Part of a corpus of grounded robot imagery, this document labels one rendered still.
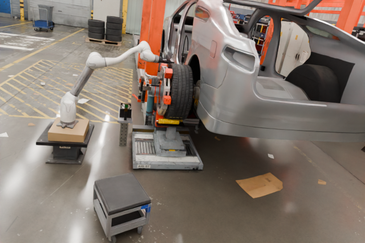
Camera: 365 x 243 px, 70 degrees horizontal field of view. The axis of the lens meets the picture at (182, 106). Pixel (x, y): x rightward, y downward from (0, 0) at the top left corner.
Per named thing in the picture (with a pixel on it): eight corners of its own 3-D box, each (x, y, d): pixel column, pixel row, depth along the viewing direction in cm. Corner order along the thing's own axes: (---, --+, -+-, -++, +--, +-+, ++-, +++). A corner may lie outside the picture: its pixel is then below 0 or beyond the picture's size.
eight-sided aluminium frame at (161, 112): (165, 121, 293) (172, 74, 275) (159, 121, 292) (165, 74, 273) (159, 103, 343) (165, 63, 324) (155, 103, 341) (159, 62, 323)
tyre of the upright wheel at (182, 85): (190, 53, 307) (178, 88, 359) (171, 51, 301) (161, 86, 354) (196, 98, 270) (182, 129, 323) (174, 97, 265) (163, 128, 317)
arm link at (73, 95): (57, 109, 290) (58, 101, 308) (71, 115, 298) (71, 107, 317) (92, 51, 276) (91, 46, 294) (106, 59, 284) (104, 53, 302)
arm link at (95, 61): (104, 57, 271) (103, 53, 282) (86, 59, 265) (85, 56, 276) (106, 69, 277) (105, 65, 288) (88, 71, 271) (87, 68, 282)
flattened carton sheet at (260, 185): (287, 188, 307) (287, 186, 306) (253, 199, 279) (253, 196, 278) (268, 173, 331) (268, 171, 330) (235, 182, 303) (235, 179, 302)
